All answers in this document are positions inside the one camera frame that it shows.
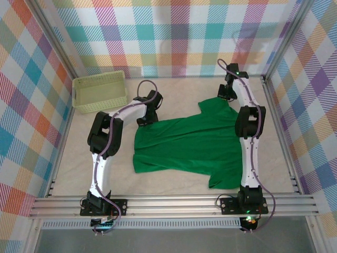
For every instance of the green t-shirt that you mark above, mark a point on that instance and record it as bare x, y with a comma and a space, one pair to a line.
184, 147

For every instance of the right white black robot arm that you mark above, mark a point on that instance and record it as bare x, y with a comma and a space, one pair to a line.
246, 163

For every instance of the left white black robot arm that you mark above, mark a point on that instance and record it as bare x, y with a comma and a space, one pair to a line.
101, 174

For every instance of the light green plastic basket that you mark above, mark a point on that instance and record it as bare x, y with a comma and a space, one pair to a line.
100, 92

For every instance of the left controller board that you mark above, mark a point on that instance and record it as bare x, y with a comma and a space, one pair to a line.
102, 225

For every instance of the controller board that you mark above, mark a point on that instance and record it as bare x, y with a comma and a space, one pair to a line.
102, 225
250, 222

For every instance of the right controller board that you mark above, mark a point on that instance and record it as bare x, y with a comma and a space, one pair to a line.
250, 222

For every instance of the right aluminium side rail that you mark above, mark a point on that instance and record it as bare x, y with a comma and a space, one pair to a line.
276, 126

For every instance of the aluminium side rail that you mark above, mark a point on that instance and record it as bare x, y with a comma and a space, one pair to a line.
276, 126
61, 153

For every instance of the right aluminium frame post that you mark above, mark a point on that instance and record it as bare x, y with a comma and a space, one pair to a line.
287, 39

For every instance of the aluminium frame post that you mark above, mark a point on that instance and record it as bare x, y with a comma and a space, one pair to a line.
287, 39
52, 39

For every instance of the aluminium mounting rail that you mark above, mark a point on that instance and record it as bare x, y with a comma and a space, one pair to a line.
171, 204

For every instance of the left aluminium side rail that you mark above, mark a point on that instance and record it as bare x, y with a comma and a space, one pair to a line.
61, 153

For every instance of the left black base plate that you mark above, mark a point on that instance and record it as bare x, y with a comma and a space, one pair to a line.
122, 206

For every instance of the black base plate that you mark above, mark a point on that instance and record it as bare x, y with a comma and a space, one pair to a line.
122, 206
229, 206

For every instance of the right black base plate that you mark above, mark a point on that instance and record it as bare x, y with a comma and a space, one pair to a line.
229, 206

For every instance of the left aluminium frame post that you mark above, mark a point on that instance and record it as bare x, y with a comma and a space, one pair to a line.
52, 39

